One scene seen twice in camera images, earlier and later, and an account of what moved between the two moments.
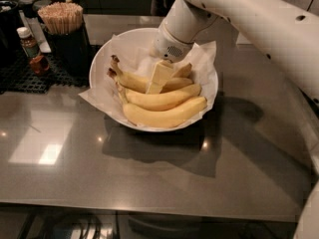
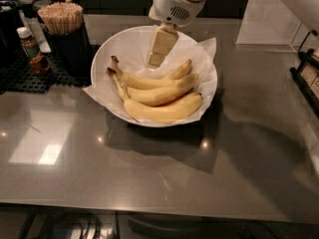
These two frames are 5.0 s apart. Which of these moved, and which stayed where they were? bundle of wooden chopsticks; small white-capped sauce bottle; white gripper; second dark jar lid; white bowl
Moved: white gripper
Stayed: small white-capped sauce bottle; bundle of wooden chopsticks; second dark jar lid; white bowl
